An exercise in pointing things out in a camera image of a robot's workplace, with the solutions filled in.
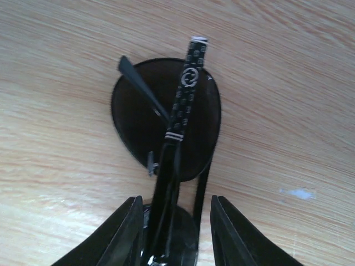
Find dark aviator sunglasses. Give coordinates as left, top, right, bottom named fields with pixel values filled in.
left=111, top=36, right=221, bottom=265

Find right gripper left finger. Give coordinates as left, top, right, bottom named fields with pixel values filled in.
left=54, top=196, right=144, bottom=266

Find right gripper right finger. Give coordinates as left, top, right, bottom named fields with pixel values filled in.
left=210, top=195, right=301, bottom=266

